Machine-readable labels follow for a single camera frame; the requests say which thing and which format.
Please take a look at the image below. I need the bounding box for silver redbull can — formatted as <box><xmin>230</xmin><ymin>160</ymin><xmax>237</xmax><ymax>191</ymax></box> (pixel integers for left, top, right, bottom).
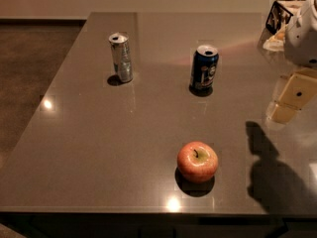
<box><xmin>108</xmin><ymin>32</ymin><xmax>133</xmax><ymax>83</ymax></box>

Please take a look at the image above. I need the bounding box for red yellow apple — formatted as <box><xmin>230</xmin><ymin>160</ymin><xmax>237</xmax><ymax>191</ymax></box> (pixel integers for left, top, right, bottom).
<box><xmin>177</xmin><ymin>141</ymin><xmax>219</xmax><ymax>183</ymax></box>

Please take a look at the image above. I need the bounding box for blue soda can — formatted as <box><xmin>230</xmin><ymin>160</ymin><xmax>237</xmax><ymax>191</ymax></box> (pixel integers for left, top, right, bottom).
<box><xmin>189</xmin><ymin>45</ymin><xmax>219</xmax><ymax>92</ymax></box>

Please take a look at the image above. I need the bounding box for black wire basket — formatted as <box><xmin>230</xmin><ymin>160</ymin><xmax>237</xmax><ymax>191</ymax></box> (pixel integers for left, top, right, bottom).
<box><xmin>265</xmin><ymin>0</ymin><xmax>304</xmax><ymax>35</ymax></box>

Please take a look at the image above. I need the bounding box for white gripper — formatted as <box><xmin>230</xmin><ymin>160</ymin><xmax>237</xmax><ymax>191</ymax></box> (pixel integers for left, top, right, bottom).
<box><xmin>266</xmin><ymin>0</ymin><xmax>317</xmax><ymax>124</ymax></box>

